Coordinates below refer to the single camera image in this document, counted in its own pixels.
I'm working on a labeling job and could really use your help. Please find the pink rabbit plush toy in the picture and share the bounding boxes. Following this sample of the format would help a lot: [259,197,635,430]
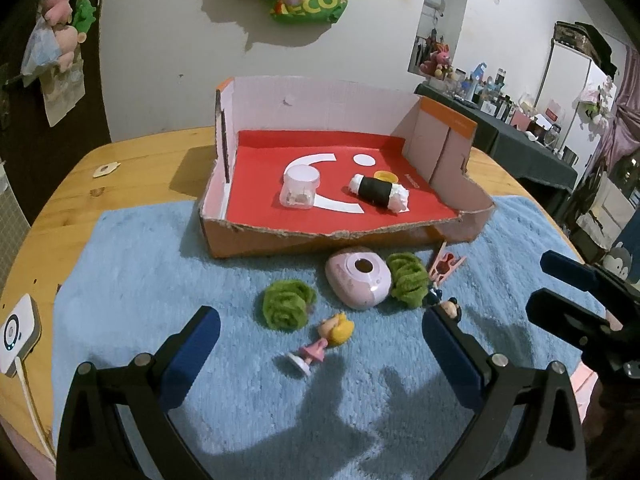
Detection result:
[422,42,453,78]

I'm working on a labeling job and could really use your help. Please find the dark brown door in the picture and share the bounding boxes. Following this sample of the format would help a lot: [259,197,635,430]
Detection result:
[0,0,112,161]

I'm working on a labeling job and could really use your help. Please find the grey plush toy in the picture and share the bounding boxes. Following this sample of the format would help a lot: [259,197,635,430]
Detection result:
[602,242,640,283]

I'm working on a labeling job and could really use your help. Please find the dark bag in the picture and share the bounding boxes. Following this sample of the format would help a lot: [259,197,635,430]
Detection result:
[552,21,613,78]

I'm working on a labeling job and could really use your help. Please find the dark-haired boy figurine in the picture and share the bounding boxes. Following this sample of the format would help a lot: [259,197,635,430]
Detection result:
[425,285,461,321]

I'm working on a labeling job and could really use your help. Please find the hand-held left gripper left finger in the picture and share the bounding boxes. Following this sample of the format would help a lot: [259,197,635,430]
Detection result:
[56,305,222,480]

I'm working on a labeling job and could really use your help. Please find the orange cardboard box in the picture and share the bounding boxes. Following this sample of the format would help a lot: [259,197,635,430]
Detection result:
[200,76,496,261]

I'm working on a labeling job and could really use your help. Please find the black white sushi roll toy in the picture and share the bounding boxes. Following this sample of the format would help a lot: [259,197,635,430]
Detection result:
[346,172,411,214]

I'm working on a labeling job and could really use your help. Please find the blue fluffy towel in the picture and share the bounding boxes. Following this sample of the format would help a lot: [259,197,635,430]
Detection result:
[50,195,608,480]

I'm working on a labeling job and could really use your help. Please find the white cable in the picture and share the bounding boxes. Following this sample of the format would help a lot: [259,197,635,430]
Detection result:
[15,357,56,466]

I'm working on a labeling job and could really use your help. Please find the dark draped dresser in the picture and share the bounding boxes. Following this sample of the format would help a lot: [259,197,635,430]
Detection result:
[415,82,578,191]

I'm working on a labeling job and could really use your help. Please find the clear plastic jar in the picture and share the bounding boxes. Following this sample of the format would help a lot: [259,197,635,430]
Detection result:
[280,166,321,209]

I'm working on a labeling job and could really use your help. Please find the green plush toy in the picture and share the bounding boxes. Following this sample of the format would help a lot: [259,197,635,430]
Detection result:
[72,0,98,31]

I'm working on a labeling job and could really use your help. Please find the yellow-haired girl figurine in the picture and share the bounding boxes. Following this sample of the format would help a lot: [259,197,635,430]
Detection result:
[286,311,356,376]

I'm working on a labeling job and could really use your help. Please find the white refrigerator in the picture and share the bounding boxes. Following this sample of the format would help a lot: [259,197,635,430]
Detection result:
[537,40,626,171]

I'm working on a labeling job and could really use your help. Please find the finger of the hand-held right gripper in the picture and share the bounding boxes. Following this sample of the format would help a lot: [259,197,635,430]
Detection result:
[541,250,640,307]
[527,287,622,357]

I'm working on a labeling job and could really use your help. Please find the white rounded device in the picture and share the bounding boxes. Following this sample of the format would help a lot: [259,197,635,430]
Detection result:
[0,294,42,377]

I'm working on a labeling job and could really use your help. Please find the pink clothespin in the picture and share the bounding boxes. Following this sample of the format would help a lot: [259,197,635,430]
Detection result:
[427,241,468,281]

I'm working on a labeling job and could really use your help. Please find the green fuzzy scrunchie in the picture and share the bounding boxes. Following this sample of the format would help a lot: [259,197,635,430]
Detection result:
[386,252,429,310]
[257,280,317,332]

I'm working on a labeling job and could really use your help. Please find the wall mirror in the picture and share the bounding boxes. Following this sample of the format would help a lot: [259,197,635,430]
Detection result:
[407,0,472,81]

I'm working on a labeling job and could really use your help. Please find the clear plastic bag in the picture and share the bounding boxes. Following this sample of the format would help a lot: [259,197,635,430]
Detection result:
[20,25,58,78]

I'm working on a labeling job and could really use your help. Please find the pink rounded gadget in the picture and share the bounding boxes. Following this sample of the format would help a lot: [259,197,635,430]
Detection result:
[325,248,392,310]

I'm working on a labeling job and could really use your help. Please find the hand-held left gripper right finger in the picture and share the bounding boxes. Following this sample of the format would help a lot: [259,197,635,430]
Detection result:
[421,305,587,480]

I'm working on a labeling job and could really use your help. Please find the pink curtain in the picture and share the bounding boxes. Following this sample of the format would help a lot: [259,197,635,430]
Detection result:
[575,45,640,251]

